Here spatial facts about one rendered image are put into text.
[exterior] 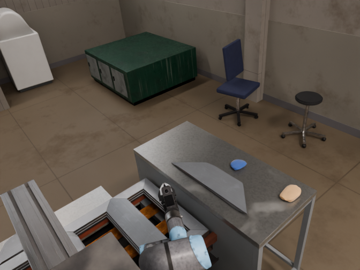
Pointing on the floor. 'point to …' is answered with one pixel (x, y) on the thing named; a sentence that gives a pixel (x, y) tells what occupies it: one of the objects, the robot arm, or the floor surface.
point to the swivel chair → (235, 89)
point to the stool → (304, 99)
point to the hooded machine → (22, 52)
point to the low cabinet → (142, 66)
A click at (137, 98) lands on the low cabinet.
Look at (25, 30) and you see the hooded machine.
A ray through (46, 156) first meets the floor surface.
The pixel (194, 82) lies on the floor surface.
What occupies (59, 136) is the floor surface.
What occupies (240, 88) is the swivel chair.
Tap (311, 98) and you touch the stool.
